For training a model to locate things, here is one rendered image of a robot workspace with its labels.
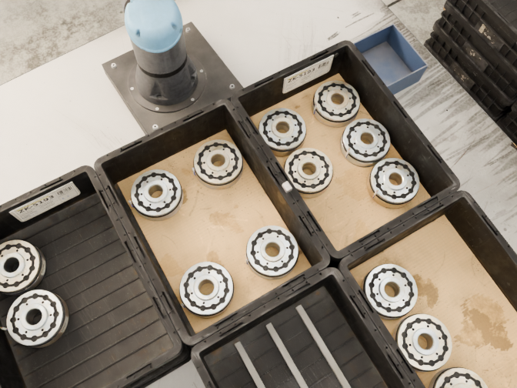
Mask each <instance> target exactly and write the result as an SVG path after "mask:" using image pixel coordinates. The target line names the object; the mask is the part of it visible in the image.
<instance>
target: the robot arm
mask: <svg viewBox="0 0 517 388"><path fill-rule="evenodd" d="M121 1H122V7H123V11H124V14H125V27H126V30H127V33H128V35H129V37H130V40H131V43H132V47H133V50H134V53H135V57H136V60H137V63H138V64H137V68H136V72H135V83H136V85H137V88H138V92H139V93H140V95H141V96H142V97H143V98H144V99H146V100H147V101H149V102H151V103H153V104H156V105H174V104H178V103H180V102H183V101H184V100H186V99H187V98H188V97H189V96H190V95H191V94H192V93H193V92H194V91H195V89H196V87H197V84H198V74H197V70H196V67H195V65H194V63H193V61H192V60H191V59H190V58H189V56H188V55H187V51H186V47H185V37H184V32H183V22H182V15H181V12H180V10H179V8H178V6H177V4H176V3H175V0H121Z"/></svg>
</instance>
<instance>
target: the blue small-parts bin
mask: <svg viewBox="0 0 517 388"><path fill-rule="evenodd" d="M353 44H354V45H355V46H356V47H357V49H358V50H359V51H360V52H361V53H362V55H363V56H364V57H365V59H366V60H367V62H368V63H369V64H370V66H371V67H372V68H373V69H374V70H375V72H376V73H377V74H378V76H379V77H380V78H381V80H382V81H383V82H384V83H385V85H386V86H387V87H388V88H389V90H390V91H391V93H392V94H393V95H394V94H396V93H398V92H401V91H402V90H403V89H406V88H408V87H409V86H411V85H414V84H415V83H417V82H419V81H420V79H421V77H422V75H423V74H424V72H425V70H426V69H427V67H428V64H427V63H426V62H425V60H424V59H423V58H422V57H421V55H420V54H419V53H418V52H417V51H416V50H415V49H414V47H413V46H412V45H411V44H410V42H409V41H408V40H407V39H406V37H405V36H404V35H403V34H402V33H401V32H400V31H399V29H398V28H397V27H396V26H395V24H393V23H392V24H391V25H388V26H386V27H384V28H382V29H380V30H378V31H377V32H374V33H372V34H371V35H368V36H366V37H364V38H362V39H360V40H358V41H357V42H353Z"/></svg>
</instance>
